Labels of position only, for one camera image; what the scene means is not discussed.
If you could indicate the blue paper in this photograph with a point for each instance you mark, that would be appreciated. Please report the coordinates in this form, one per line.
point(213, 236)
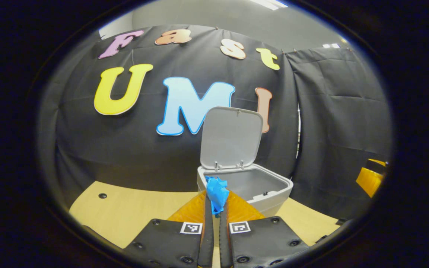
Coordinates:
point(217, 193)

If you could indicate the ceiling light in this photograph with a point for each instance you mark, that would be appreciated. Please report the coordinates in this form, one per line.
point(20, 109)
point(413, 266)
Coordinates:
point(330, 45)
point(270, 3)

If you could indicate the black backdrop cloth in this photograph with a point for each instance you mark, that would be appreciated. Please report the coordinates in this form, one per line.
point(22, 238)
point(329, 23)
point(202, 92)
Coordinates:
point(136, 149)

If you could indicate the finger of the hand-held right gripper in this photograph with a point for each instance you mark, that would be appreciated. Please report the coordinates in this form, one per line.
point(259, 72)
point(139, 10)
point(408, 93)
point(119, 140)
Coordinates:
point(377, 162)
point(369, 181)

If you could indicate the white desktop garbage bin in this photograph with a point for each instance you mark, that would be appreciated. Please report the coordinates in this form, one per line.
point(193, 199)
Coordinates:
point(233, 137)

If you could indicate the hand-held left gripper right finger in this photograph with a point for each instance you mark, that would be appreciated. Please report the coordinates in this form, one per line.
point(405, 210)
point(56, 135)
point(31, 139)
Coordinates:
point(223, 242)

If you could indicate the wooden desktop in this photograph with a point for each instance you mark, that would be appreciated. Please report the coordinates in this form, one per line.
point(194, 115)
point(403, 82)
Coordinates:
point(132, 212)

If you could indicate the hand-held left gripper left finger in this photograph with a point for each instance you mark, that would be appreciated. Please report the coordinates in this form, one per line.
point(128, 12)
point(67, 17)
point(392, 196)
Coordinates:
point(207, 242)

